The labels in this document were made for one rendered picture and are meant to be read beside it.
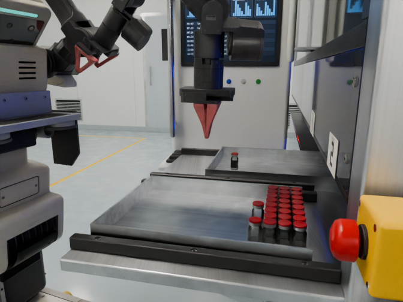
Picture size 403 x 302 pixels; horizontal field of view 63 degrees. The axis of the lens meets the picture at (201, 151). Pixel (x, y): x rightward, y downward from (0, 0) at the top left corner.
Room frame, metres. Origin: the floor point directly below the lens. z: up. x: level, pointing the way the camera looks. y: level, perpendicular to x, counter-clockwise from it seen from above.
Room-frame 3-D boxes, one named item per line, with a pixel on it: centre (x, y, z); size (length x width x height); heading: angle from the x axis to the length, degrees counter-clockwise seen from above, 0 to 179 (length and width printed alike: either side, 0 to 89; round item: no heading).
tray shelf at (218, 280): (0.73, -0.10, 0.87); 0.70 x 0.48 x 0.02; 167
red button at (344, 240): (0.29, -0.14, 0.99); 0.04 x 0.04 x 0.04; 77
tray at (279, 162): (0.88, -0.20, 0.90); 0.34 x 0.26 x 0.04; 77
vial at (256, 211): (0.54, -0.10, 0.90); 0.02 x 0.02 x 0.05
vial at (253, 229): (0.48, -0.08, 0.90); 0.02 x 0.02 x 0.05
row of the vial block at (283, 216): (0.54, -0.15, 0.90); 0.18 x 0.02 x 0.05; 166
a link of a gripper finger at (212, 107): (0.66, 0.00, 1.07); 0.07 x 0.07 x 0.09; 81
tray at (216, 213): (0.57, -0.02, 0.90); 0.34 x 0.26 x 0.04; 76
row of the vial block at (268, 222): (0.55, -0.12, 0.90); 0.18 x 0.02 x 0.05; 166
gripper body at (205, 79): (0.65, -0.01, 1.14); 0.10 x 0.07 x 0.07; 81
